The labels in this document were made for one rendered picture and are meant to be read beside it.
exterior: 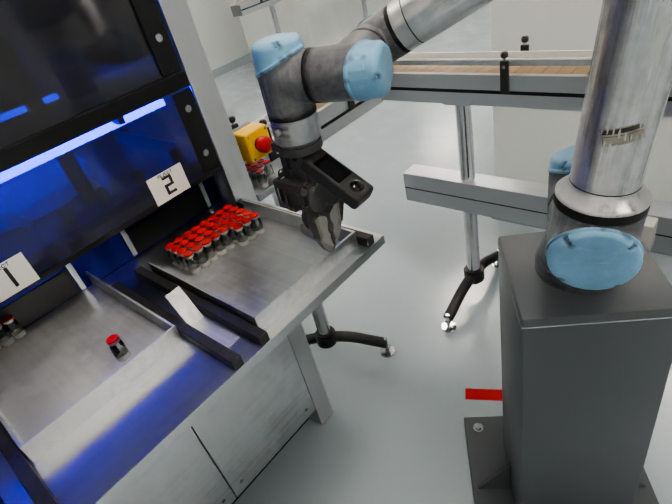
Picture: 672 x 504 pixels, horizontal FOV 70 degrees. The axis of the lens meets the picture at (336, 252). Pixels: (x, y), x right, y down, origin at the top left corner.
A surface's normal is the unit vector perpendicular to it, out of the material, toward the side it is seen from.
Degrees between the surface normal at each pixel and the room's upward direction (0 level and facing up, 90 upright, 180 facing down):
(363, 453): 0
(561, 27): 90
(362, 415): 0
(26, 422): 0
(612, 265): 97
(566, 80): 90
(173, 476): 90
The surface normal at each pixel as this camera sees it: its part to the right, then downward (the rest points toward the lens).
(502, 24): -0.63, 0.55
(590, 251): -0.32, 0.70
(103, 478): -0.22, -0.79
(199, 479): 0.75, 0.24
